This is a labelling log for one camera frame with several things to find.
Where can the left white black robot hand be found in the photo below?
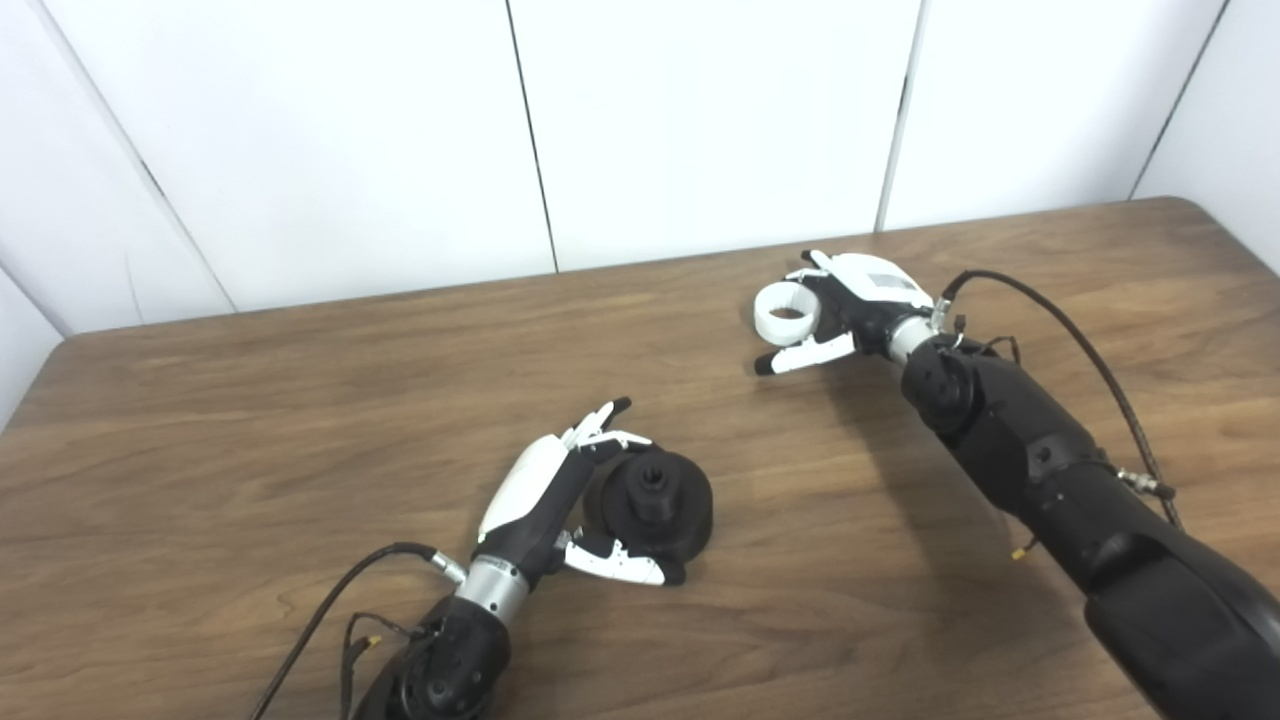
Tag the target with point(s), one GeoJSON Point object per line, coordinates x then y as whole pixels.
{"type": "Point", "coordinates": [535, 490]}

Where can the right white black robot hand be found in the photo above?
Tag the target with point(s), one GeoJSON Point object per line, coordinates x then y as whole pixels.
{"type": "Point", "coordinates": [875, 295]}

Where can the round black plastic part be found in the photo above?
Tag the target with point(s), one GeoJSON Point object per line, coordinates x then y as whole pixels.
{"type": "Point", "coordinates": [680, 520]}

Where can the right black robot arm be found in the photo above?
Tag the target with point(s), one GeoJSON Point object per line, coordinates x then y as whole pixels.
{"type": "Point", "coordinates": [1050, 470]}

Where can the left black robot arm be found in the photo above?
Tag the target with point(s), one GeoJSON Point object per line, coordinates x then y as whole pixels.
{"type": "Point", "coordinates": [450, 660]}

